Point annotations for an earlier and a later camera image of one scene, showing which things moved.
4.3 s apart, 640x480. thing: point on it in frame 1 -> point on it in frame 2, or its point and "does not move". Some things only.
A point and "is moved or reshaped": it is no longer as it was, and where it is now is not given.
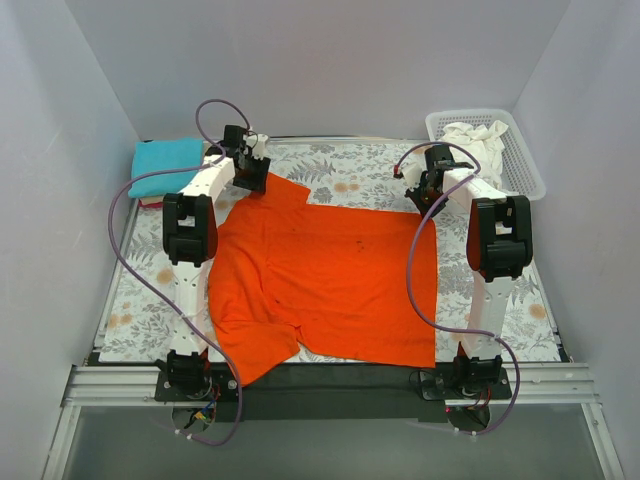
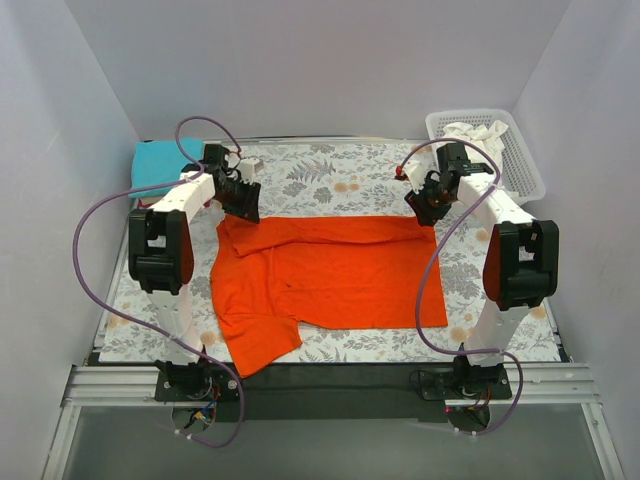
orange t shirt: x=344 y=282 is moved or reshaped
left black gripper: x=252 y=176 -> x=238 y=189
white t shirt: x=485 y=142 does not move
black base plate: x=338 y=393 does not move
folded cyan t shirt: x=152 y=156 does not move
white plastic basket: x=520 y=173 does not move
